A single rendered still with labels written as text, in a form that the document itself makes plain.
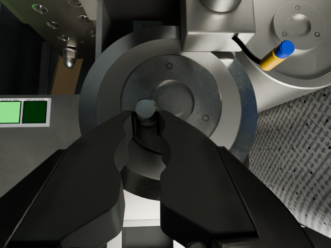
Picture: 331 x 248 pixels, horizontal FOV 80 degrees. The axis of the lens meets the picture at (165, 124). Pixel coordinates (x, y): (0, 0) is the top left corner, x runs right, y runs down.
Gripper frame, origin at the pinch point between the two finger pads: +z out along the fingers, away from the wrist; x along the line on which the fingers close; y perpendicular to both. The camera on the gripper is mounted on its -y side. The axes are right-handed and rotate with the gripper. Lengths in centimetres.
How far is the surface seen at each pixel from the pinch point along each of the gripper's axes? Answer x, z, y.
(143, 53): -0.3, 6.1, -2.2
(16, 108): -32.3, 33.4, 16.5
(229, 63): 7.0, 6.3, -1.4
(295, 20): 13.6, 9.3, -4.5
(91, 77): -4.7, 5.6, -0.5
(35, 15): -21.4, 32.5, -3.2
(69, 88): -85, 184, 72
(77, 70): -80, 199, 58
